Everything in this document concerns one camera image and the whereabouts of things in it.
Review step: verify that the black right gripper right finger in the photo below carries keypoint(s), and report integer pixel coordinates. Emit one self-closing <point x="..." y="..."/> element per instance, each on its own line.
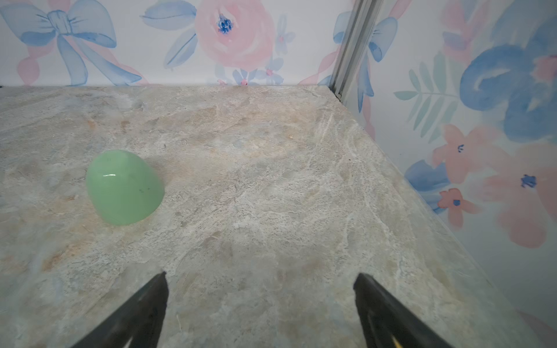
<point x="386" y="322"/>

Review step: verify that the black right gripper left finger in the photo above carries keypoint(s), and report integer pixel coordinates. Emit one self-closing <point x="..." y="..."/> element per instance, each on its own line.
<point x="137" y="322"/>

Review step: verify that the green dome bottle cap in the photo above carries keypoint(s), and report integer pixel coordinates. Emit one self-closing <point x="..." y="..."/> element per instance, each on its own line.
<point x="123" y="188"/>

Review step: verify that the aluminium corner post right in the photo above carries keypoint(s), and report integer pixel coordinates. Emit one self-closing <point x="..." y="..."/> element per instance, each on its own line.
<point x="360" y="27"/>

